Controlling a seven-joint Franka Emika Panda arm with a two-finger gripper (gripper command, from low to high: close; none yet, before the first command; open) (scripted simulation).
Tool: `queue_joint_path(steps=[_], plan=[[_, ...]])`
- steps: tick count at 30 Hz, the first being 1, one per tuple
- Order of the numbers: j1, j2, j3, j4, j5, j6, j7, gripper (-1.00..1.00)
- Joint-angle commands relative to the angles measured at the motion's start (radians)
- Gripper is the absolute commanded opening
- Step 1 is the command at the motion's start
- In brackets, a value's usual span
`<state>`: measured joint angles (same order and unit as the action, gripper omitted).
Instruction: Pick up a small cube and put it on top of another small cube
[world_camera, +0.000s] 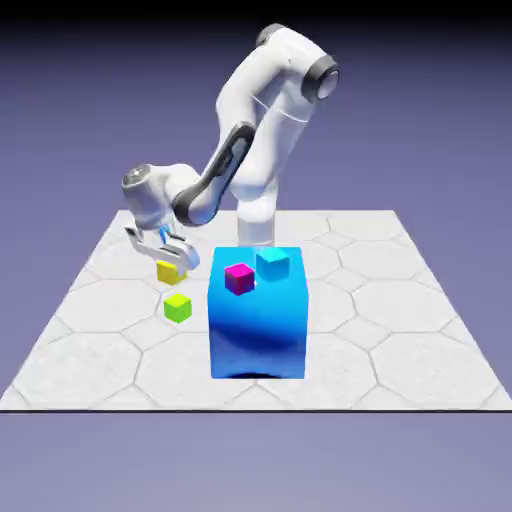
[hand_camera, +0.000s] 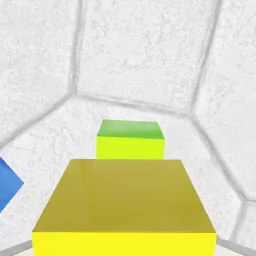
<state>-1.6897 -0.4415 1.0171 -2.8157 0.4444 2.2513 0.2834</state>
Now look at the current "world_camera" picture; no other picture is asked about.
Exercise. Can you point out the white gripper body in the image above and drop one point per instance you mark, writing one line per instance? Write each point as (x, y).
(160, 251)

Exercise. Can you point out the small yellow cube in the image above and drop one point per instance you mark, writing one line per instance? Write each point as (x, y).
(167, 273)

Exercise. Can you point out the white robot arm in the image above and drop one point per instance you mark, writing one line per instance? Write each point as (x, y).
(256, 120)

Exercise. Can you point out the small lime green cube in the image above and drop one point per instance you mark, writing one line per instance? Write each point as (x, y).
(177, 308)

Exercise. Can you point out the small magenta cube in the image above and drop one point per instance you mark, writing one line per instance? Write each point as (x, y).
(239, 278)

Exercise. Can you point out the small cyan cube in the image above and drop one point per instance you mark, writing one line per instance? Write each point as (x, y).
(272, 264)

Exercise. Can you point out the large blue box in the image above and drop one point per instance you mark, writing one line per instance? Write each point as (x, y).
(258, 328)

